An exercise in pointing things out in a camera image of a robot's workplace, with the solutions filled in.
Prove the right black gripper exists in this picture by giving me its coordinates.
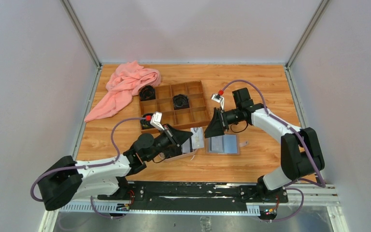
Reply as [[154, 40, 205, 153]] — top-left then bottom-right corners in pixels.
[[204, 107, 242, 139]]

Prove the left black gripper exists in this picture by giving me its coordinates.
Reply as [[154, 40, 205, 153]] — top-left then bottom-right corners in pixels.
[[145, 123, 192, 162]]

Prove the black credit card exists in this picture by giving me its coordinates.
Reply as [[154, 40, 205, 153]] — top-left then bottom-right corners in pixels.
[[210, 136, 224, 153]]

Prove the silver white credit card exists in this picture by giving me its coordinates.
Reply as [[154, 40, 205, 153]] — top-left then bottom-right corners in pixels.
[[190, 127, 204, 149]]

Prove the pink leather card holder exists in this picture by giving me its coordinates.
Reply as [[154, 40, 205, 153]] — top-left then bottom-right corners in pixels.
[[205, 134, 249, 155]]

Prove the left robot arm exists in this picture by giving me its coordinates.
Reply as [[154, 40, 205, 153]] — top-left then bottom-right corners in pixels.
[[37, 124, 193, 211]]

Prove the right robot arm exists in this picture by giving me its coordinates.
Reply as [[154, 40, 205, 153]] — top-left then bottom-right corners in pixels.
[[204, 88, 325, 202]]

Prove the brown wooden divider tray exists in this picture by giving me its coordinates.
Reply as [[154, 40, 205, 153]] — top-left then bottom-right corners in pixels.
[[139, 81, 211, 130]]

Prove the pink oval tray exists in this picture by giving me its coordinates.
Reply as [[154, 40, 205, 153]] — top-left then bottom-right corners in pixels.
[[159, 146, 198, 162]]

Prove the black flower cup front left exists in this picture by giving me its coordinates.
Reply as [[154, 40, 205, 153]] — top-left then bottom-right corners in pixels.
[[140, 113, 153, 130]]

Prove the black flower cup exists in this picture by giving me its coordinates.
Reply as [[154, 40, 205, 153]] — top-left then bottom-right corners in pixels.
[[139, 85, 156, 102], [140, 113, 153, 130], [172, 94, 190, 110]]

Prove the black flower cup centre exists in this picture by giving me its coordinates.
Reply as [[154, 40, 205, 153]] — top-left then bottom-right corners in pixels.
[[172, 94, 190, 110]]

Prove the black flower cup rear left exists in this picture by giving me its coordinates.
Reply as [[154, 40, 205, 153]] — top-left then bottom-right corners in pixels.
[[139, 85, 156, 102]]

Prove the pink crumpled cloth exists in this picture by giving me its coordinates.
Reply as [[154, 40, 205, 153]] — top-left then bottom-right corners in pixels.
[[84, 60, 161, 122]]

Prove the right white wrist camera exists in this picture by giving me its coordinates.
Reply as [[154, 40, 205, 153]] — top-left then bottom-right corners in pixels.
[[211, 93, 225, 110]]

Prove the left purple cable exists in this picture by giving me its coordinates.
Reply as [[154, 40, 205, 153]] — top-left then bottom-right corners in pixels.
[[30, 116, 151, 220]]

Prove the purple cable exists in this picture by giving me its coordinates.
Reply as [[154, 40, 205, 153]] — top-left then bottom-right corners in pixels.
[[218, 79, 327, 223], [30, 116, 151, 220]]

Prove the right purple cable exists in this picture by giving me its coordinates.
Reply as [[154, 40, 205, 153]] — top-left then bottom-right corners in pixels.
[[218, 79, 327, 223]]

